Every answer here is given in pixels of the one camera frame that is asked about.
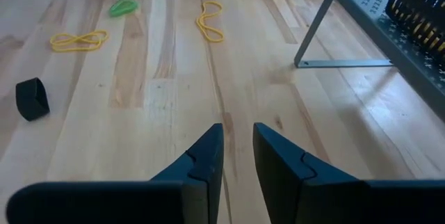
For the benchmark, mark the yellow rubber band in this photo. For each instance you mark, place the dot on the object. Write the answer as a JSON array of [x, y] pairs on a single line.
[[80, 38], [204, 17]]

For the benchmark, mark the grey perforated metal shelf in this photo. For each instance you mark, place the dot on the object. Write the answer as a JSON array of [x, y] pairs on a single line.
[[365, 5]]

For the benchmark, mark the small black block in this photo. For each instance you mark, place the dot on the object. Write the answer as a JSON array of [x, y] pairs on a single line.
[[31, 102]]

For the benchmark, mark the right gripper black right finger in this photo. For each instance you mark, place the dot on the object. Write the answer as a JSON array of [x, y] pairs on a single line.
[[347, 203]]

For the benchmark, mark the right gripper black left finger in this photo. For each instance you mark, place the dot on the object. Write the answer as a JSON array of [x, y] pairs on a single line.
[[121, 203]]

